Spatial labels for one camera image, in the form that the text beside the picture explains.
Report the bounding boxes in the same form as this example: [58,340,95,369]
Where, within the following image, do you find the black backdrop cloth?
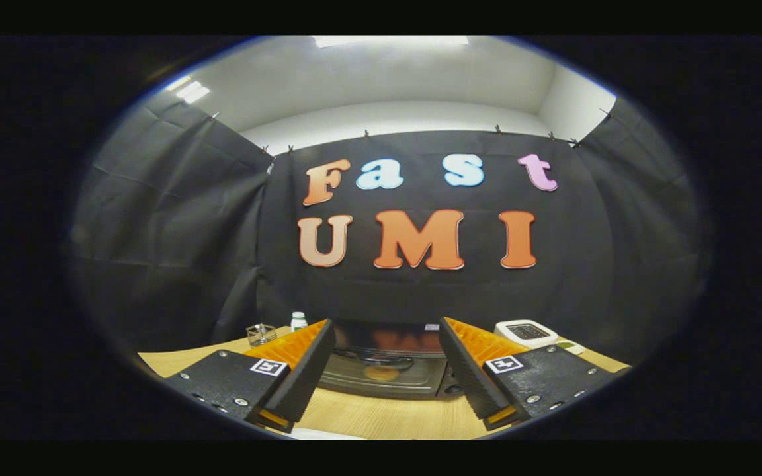
[69,96,702,364]

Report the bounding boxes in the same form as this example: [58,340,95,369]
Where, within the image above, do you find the clear glass toothpick holder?
[246,323,278,348]

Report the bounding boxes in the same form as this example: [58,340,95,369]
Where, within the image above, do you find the white countertop appliance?
[493,319,559,349]

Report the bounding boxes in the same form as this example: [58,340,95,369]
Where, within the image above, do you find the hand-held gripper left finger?
[164,319,336,434]

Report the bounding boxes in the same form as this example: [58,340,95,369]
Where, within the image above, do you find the black toaster oven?
[318,321,468,401]

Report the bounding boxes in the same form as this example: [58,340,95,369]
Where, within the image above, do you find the small ceiling light panel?
[167,76,211,104]

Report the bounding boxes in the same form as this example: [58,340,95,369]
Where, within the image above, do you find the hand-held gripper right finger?
[439,317,630,431]

